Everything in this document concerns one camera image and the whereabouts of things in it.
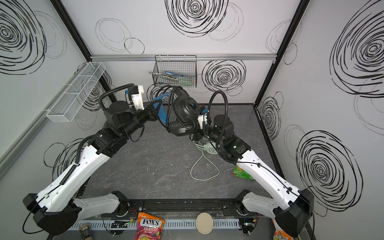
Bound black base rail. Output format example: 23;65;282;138
128;199;253;217

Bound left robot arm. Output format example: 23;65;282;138
23;84;161;236

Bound aluminium wall rail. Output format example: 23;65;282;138
91;53;277;62

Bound green snack bag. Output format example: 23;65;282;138
232;165;255;181

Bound white slotted cable duct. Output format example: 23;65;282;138
69;219;240;232

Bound orange snack bag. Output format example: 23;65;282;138
272;220;294;240

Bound mint green headphones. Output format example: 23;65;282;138
190;139;223;181

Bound black wire basket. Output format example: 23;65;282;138
151;60;198;86

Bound round beige lid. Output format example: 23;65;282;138
196;213;214;235

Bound green item in basket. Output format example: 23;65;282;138
178;75;197;88

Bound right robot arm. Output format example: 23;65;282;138
183;91;315;238

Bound black blue headphones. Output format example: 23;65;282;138
153;86;200;137

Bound pink Fox's candy bag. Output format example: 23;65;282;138
135;213;166;240

